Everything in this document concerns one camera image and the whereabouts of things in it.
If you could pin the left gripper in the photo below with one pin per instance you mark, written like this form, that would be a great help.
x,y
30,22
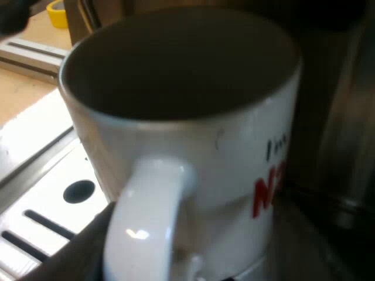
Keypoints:
x,y
11,14

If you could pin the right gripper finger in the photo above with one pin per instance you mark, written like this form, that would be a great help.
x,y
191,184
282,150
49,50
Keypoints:
x,y
79,248

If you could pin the white mug red black print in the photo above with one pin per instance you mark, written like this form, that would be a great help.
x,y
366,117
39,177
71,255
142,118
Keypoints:
x,y
187,131

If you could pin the steel espresso machine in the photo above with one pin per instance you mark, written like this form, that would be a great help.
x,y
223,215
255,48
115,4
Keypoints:
x,y
331,117

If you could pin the roll of yellow tape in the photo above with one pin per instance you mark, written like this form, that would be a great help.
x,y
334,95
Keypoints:
x,y
58,13

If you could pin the aluminium rail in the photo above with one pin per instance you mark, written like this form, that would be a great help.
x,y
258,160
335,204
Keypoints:
x,y
32,57

